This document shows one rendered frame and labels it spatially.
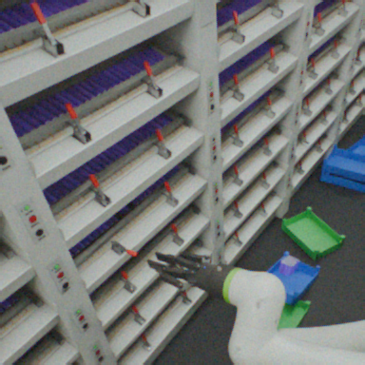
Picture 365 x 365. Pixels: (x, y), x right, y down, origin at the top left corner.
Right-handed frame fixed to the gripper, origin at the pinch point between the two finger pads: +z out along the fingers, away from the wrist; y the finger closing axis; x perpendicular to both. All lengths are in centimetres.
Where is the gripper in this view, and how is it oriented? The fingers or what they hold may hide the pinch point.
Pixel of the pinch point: (161, 261)
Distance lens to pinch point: 120.0
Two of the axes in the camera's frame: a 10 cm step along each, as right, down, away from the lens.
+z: -8.0, -1.9, 5.7
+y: 5.6, -6.0, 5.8
